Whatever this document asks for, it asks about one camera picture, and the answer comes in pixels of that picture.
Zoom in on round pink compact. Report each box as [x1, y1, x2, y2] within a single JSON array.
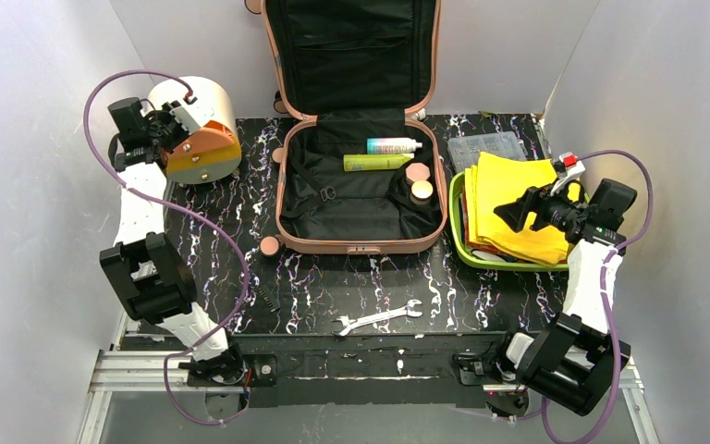
[[405, 162, 431, 186]]

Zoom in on round copper compact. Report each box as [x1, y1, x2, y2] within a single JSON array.
[[410, 180, 435, 205]]

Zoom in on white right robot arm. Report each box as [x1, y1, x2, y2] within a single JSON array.
[[494, 179, 637, 416]]

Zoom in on pink hard-shell suitcase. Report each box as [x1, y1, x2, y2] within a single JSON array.
[[260, 1, 447, 254]]

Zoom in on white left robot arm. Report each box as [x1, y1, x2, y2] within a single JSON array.
[[99, 97, 228, 363]]

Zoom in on red snack packet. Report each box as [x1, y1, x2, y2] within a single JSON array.
[[461, 186, 511, 256]]

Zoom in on teal pink tube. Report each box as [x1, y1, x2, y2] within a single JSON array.
[[366, 137, 423, 154]]

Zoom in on cream cylindrical drum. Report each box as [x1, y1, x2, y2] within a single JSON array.
[[148, 76, 242, 185]]

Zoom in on yellow snack packet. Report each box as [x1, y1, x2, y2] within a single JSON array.
[[462, 153, 570, 266]]

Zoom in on green plastic tray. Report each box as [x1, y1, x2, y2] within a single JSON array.
[[447, 172, 569, 272]]

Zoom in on black spring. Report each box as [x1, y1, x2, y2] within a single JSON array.
[[255, 286, 280, 313]]

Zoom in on clear plastic screw box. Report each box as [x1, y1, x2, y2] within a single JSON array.
[[447, 131, 527, 173]]

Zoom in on aluminium frame rail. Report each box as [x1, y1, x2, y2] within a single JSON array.
[[77, 190, 252, 444]]

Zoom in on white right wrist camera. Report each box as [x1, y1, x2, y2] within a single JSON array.
[[550, 152, 585, 196]]

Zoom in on white printed garment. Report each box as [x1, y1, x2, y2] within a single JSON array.
[[471, 249, 516, 263]]

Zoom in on silver open-end wrench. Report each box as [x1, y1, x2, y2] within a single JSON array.
[[334, 299, 422, 337]]

